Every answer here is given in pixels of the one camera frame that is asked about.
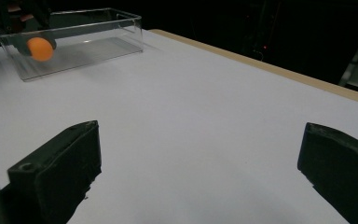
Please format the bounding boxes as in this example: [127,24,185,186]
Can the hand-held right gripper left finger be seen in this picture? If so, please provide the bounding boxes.
[7,120,103,224]

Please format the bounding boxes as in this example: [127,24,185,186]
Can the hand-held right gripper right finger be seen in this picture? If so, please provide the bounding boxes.
[296,121,358,224]

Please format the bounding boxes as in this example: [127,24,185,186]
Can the orange ball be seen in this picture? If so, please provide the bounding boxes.
[26,36,55,63]

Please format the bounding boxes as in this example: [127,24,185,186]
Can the clear plastic box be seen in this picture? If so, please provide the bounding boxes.
[0,7,145,83]

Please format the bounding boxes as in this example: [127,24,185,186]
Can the wooden table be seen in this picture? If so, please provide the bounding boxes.
[148,28,358,108]

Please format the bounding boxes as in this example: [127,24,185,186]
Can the white table cover board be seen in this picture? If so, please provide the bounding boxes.
[0,29,358,224]

